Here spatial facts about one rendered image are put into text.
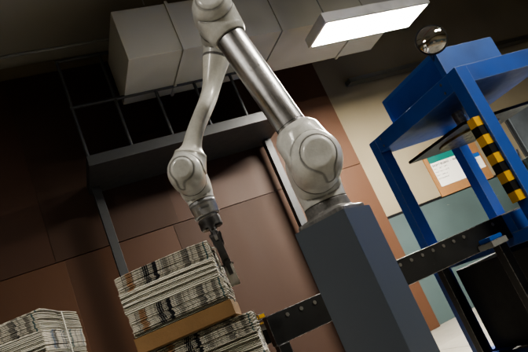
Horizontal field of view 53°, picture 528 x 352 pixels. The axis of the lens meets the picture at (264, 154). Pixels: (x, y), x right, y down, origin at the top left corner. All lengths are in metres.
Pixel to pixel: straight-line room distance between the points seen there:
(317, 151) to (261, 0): 3.91
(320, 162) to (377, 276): 0.40
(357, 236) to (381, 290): 0.17
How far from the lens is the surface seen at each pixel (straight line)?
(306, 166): 1.53
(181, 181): 1.60
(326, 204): 1.74
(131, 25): 4.88
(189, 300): 1.57
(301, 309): 2.27
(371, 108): 7.01
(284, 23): 5.27
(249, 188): 5.82
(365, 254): 1.67
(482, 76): 2.98
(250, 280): 5.55
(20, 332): 1.71
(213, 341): 1.58
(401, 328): 1.69
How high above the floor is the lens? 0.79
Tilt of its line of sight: 16 degrees up
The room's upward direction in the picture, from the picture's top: 24 degrees counter-clockwise
